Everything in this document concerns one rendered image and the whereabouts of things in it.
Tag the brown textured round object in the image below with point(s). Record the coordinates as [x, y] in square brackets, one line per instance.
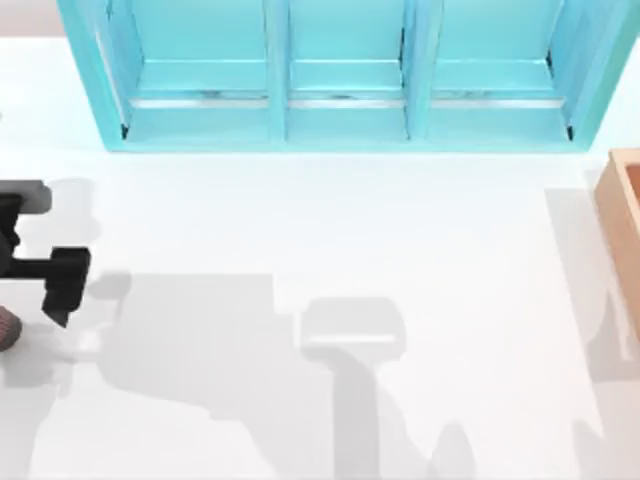
[7, 327]

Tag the light blue rack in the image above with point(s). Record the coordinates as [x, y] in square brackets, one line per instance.
[345, 125]

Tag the shallow salmon-coloured box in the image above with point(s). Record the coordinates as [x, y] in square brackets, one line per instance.
[619, 235]

